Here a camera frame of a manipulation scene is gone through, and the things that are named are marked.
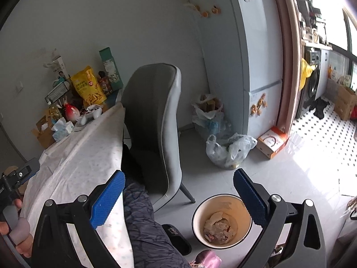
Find clear plastic bag of waste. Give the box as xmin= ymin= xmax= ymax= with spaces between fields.
xmin=206 ymin=133 xmax=257 ymax=170

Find pale blue refrigerator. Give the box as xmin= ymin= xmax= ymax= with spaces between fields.
xmin=184 ymin=0 xmax=285 ymax=143

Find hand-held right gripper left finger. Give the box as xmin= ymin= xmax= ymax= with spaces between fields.
xmin=32 ymin=170 xmax=126 ymax=268

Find red snack packet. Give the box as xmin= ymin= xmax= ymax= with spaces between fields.
xmin=97 ymin=71 xmax=113 ymax=95

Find white printed carton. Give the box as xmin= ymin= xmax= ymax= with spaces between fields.
xmin=45 ymin=56 xmax=70 ymax=86

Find pink door frame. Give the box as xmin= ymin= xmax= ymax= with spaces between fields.
xmin=275 ymin=0 xmax=303 ymax=134

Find grey upholstered chair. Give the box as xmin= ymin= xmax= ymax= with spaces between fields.
xmin=121 ymin=64 xmax=196 ymax=213

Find black cloth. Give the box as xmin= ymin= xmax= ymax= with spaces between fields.
xmin=308 ymin=98 xmax=330 ymax=118

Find kitchen shelf with utensils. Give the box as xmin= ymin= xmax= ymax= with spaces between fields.
xmin=298 ymin=0 xmax=328 ymax=45

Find bluish plastic bag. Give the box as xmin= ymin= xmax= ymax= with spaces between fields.
xmin=192 ymin=112 xmax=232 ymax=140

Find person's left hand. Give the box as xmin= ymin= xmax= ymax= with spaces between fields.
xmin=0 ymin=199 xmax=32 ymax=257

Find person's leg grey patterned pants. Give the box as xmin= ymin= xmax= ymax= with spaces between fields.
xmin=122 ymin=181 xmax=193 ymax=268

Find white speckled tablecloth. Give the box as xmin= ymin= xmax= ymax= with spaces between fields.
xmin=21 ymin=102 xmax=134 ymax=268

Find dark washing machine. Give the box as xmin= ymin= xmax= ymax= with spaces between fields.
xmin=296 ymin=46 xmax=321 ymax=119

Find red and white ornament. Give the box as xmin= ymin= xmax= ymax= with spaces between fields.
xmin=65 ymin=103 xmax=81 ymax=122

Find plastic bag with brown packets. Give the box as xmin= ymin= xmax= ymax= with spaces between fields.
xmin=192 ymin=93 xmax=224 ymax=119

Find green tall carton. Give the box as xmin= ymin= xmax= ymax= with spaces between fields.
xmin=99 ymin=47 xmax=124 ymax=90

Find small open cardboard box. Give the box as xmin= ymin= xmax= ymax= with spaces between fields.
xmin=32 ymin=115 xmax=57 ymax=149

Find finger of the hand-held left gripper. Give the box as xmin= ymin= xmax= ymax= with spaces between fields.
xmin=11 ymin=158 xmax=40 ymax=187

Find pink slipper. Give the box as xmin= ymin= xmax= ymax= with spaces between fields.
xmin=190 ymin=250 xmax=222 ymax=268

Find white and orange cardboard box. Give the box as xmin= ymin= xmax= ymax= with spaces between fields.
xmin=257 ymin=127 xmax=289 ymax=159

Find white round waste bin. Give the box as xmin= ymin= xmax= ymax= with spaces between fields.
xmin=192 ymin=195 xmax=253 ymax=250

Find yellow cloth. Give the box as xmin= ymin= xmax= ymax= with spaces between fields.
xmin=301 ymin=57 xmax=317 ymax=89

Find brown cardboard box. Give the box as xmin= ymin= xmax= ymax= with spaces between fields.
xmin=334 ymin=85 xmax=357 ymax=120

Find crumpled paper scraps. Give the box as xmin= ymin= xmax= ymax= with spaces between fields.
xmin=203 ymin=211 xmax=238 ymax=242

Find pale blue tissue pack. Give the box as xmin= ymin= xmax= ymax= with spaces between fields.
xmin=52 ymin=117 xmax=75 ymax=142

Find white game controller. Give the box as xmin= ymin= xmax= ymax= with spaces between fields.
xmin=77 ymin=105 xmax=103 ymax=125

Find black slipper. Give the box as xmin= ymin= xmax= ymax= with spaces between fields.
xmin=161 ymin=223 xmax=192 ymax=256

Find black wire basket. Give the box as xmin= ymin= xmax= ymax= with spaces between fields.
xmin=45 ymin=81 xmax=72 ymax=104

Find tan figurine fridge magnets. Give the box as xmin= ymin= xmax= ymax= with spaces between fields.
xmin=250 ymin=93 xmax=269 ymax=115

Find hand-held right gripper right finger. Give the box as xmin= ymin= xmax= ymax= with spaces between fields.
xmin=234 ymin=169 xmax=327 ymax=268

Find yellow snack bag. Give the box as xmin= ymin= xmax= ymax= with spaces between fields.
xmin=70 ymin=66 xmax=108 ymax=107

